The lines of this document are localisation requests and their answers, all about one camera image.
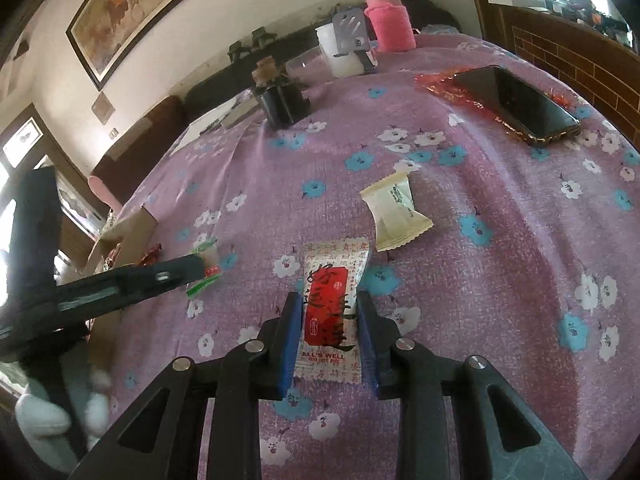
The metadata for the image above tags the white red all's well packet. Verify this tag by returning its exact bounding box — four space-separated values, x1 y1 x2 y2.
295 237 370 385

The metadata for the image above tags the large red snack packet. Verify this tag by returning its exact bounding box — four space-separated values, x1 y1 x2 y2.
103 242 122 272

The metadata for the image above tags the pale green white packet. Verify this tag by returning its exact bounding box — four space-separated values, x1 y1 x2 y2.
360 172 434 252

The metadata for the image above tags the green clear cookie packet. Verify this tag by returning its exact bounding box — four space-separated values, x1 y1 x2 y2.
186 237 222 299

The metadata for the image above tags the dark red snack packet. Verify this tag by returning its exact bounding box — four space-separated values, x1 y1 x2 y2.
137 244 163 266

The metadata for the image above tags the white gloved left hand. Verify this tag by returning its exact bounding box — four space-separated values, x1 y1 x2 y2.
15 340 112 474

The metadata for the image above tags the cardboard tray box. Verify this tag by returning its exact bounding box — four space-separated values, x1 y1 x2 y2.
82 207 157 354

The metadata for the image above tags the purple floral tablecloth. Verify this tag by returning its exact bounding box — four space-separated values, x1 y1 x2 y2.
110 35 639 479

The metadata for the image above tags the brown armchair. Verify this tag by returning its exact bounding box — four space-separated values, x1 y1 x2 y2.
88 96 188 212

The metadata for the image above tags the black box with bottles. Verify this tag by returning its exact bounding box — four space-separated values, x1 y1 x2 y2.
252 56 310 130

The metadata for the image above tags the white paper sheet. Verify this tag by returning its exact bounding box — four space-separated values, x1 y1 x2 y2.
168 92 256 156

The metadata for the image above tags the red foil wrapper under phone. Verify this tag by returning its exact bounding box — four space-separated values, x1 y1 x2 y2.
416 65 579 138

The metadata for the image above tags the white cup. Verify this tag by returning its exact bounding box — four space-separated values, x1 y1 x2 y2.
316 23 364 79

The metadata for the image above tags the black smartphone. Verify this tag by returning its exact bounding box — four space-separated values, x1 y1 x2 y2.
452 65 580 146

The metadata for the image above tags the black sofa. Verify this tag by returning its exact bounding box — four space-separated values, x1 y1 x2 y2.
182 26 318 122

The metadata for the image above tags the grey phone stand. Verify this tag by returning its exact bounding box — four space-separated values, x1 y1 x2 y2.
332 8 378 74

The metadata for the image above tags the pink sleeved bottle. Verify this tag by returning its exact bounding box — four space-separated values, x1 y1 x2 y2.
364 0 416 53

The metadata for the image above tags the wooden cabinet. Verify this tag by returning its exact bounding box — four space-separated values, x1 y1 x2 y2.
483 3 640 146

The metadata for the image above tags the framed wall painting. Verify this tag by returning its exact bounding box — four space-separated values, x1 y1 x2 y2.
66 0 182 90

